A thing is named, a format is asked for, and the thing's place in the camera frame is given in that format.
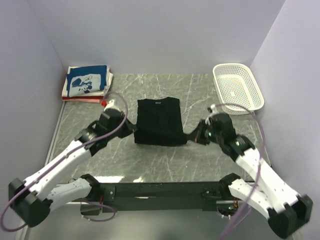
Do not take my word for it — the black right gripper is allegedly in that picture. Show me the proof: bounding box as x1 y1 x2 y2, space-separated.
186 118 223 145

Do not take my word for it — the black t shirt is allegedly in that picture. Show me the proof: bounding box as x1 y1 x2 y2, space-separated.
134 97 187 147

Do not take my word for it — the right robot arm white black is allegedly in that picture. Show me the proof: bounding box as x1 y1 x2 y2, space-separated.
186 113 313 239

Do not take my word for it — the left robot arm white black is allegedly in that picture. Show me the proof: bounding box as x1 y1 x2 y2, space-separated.
8 108 136 228

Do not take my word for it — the pink folded shirt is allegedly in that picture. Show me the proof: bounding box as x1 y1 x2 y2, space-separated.
70 96 103 104

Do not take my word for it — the red folded shirt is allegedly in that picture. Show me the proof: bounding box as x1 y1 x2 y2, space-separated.
61 96 83 102

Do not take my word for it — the white perforated plastic basket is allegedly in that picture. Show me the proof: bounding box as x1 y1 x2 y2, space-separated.
212 63 265 115

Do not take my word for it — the blue cartoon print folded shirt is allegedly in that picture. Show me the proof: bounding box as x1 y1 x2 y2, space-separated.
66 65 108 98

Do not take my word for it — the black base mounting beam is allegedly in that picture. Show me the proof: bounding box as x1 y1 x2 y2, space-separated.
69 181 248 213

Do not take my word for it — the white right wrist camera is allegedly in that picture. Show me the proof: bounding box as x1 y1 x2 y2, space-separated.
205 104 220 126

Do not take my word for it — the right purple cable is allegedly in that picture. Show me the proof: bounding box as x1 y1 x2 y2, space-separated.
212 103 266 240

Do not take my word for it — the purple cable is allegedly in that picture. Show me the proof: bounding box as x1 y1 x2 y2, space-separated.
0 91 129 233
212 103 266 240

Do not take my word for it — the aluminium table edge rail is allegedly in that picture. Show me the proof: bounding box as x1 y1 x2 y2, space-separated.
44 102 66 166

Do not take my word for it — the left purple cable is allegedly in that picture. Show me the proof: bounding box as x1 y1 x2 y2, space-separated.
0 91 129 233

